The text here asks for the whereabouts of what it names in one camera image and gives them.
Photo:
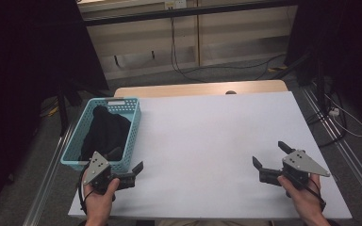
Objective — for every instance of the dark knit vest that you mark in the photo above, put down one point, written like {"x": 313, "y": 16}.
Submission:
{"x": 106, "y": 132}

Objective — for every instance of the light blue plastic basket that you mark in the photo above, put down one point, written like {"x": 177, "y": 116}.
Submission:
{"x": 75, "y": 147}

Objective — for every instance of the person's right hand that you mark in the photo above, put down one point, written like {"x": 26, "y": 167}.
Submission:
{"x": 308, "y": 201}

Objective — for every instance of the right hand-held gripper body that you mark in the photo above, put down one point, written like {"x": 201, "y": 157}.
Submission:
{"x": 298, "y": 163}

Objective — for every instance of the small black bracket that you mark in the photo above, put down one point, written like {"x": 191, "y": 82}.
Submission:
{"x": 116, "y": 60}

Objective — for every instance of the black stand legs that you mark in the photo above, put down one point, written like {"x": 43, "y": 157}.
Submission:
{"x": 319, "y": 81}
{"x": 63, "y": 109}

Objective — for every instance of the white wall outlet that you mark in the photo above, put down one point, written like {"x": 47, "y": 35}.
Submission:
{"x": 176, "y": 3}

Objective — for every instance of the black metal bar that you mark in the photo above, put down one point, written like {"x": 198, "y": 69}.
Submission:
{"x": 185, "y": 12}

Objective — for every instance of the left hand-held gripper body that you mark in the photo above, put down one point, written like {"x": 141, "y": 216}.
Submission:
{"x": 97, "y": 166}

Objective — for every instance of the white power plug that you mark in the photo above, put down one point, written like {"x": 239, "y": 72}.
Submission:
{"x": 334, "y": 112}

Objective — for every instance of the aluminium floor rail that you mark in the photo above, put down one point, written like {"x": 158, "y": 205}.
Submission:
{"x": 345, "y": 150}
{"x": 48, "y": 182}

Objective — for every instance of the person's left hand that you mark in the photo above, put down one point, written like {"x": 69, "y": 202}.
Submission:
{"x": 99, "y": 205}

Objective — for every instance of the beige wooden cabinet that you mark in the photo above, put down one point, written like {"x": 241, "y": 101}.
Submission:
{"x": 232, "y": 37}

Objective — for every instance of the black curtain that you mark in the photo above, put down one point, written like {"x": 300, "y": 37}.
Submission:
{"x": 22, "y": 62}
{"x": 342, "y": 40}

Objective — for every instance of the yellow black floor tape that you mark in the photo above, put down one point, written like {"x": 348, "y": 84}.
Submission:
{"x": 52, "y": 110}
{"x": 278, "y": 67}

